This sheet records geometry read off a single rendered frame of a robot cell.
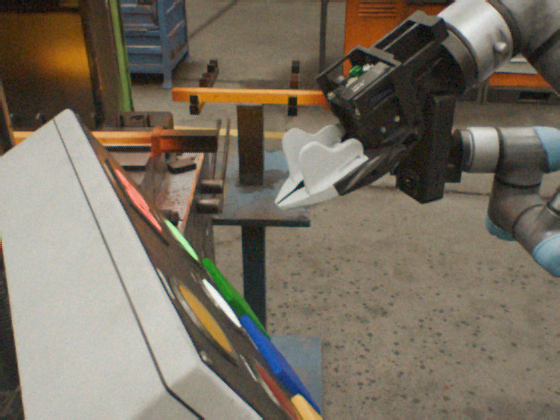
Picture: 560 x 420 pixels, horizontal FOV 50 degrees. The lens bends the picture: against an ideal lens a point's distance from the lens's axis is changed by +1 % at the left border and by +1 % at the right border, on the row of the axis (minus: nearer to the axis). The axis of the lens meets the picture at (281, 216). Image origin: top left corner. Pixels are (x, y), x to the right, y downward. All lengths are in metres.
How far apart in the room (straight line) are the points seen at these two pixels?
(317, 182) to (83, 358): 0.31
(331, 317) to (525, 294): 0.75
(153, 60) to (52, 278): 4.37
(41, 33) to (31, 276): 0.91
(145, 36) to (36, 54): 3.43
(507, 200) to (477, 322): 1.24
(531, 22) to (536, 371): 1.63
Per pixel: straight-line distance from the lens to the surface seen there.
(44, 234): 0.40
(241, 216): 1.37
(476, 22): 0.59
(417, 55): 0.56
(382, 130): 0.54
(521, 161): 1.03
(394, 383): 1.97
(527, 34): 0.61
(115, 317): 0.29
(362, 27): 4.40
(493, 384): 2.04
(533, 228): 1.00
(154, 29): 4.64
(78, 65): 1.24
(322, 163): 0.53
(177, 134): 0.98
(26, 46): 1.26
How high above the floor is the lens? 1.37
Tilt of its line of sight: 29 degrees down
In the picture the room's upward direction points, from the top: straight up
